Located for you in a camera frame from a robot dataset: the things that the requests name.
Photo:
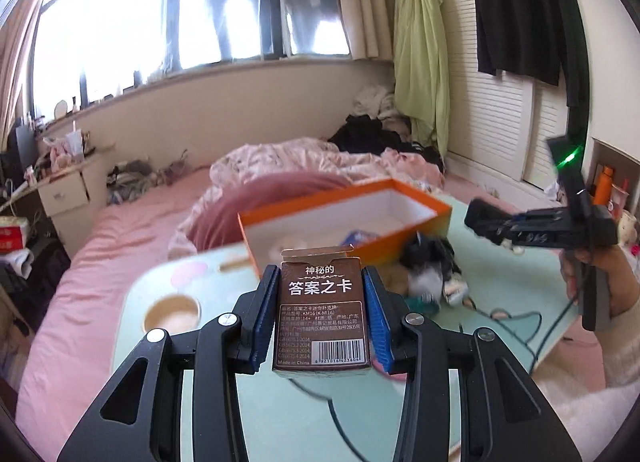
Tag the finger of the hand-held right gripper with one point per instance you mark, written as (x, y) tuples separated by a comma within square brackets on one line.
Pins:
[(487, 222)]

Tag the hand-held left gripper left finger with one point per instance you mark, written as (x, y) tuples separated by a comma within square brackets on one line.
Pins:
[(267, 312)]

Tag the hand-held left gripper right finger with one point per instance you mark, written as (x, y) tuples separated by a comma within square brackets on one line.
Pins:
[(375, 322)]

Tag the brown fur pompom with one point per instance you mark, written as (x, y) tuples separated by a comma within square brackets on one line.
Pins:
[(397, 279)]

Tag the brown card box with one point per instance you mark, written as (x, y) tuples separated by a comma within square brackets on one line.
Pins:
[(320, 312)]

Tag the orange cardboard box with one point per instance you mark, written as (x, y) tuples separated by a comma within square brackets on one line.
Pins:
[(430, 227)]

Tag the blue metal tin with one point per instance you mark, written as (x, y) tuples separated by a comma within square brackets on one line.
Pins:
[(362, 237)]

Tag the person's right forearm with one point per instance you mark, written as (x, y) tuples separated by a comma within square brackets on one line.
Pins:
[(622, 352)]

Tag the pale green printed desktop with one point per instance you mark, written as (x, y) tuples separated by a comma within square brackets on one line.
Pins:
[(300, 417)]

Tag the person's right hand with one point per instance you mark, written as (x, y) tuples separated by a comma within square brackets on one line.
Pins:
[(622, 277)]

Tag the green toy car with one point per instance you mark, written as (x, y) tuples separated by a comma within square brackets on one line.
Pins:
[(422, 303)]

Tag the orange bottle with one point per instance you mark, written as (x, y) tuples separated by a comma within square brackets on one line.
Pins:
[(602, 187)]

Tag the small anime figurine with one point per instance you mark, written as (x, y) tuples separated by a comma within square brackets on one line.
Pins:
[(455, 292)]

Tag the white louvered wardrobe door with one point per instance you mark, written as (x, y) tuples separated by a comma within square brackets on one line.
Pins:
[(495, 122)]

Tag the black clothes pile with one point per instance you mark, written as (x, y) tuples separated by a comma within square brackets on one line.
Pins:
[(360, 135)]

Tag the floral white quilt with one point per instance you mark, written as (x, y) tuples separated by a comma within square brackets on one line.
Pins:
[(280, 157)]

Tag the white clothes pile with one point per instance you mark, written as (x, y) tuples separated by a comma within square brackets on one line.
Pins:
[(372, 102)]

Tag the purple cloth pouch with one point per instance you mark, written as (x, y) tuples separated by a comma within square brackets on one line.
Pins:
[(175, 172)]

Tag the grey patterned cloth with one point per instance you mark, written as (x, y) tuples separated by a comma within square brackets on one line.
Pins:
[(130, 182)]

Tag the light green garment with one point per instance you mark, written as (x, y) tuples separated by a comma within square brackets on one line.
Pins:
[(420, 42)]

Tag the person's white fleece clothing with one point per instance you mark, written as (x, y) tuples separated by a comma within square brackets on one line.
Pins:
[(590, 427)]

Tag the black hanging garment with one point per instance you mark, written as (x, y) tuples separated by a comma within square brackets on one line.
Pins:
[(515, 7)]

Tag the black bag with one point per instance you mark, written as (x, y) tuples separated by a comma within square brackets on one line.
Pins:
[(40, 267)]

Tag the white nightstand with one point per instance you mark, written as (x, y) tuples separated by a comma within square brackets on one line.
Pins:
[(65, 197)]

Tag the cream curtain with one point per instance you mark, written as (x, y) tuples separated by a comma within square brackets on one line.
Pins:
[(365, 2), (15, 67)]

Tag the white cup with straw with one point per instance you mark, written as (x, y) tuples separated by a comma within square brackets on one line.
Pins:
[(76, 145)]

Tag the red tissue box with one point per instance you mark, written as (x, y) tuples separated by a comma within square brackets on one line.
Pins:
[(12, 237)]

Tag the large window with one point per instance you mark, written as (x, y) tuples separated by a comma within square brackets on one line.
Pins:
[(125, 7)]

